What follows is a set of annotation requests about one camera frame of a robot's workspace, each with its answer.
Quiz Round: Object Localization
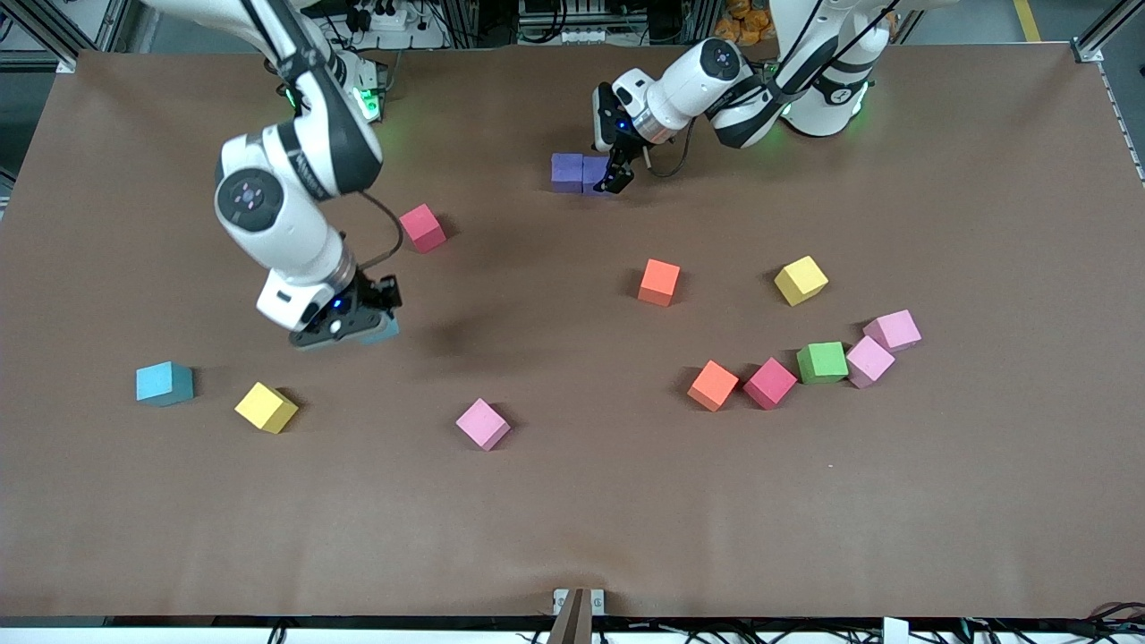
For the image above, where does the cyan foam cube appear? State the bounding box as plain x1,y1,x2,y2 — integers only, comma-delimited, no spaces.
356,311,402,347
136,360,195,408

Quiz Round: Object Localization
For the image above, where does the red foam cube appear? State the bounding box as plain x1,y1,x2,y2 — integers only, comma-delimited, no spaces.
743,358,798,411
399,203,448,255

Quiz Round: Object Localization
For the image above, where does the orange foam cube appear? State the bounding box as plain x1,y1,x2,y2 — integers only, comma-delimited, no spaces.
638,258,681,308
687,360,741,412

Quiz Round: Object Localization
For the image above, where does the white power strip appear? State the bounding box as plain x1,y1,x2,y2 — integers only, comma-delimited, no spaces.
519,0,618,46
335,0,445,50

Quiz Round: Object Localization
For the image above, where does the yellow foam cube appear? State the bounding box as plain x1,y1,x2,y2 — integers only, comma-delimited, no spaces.
234,382,300,435
774,255,829,307

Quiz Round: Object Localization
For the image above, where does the pink foam cube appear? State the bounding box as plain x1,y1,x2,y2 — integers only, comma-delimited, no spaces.
845,335,896,389
863,309,923,352
455,398,512,452

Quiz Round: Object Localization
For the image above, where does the orange items bag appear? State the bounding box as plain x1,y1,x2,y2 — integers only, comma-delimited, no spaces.
713,0,781,46

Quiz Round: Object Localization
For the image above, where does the green foam cube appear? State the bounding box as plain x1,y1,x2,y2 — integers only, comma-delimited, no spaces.
796,341,850,386

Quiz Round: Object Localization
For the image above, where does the brown table cover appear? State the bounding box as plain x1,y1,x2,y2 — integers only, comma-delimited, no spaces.
0,43,1145,620

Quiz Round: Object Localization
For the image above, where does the metal mounting bracket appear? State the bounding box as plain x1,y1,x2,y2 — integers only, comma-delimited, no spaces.
553,588,606,616

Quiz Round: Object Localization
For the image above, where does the aluminium frame profile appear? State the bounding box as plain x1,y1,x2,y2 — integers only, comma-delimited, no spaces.
1072,0,1145,184
18,0,126,74

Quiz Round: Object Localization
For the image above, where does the black cable bundle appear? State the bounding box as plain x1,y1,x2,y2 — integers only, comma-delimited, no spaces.
957,601,1145,644

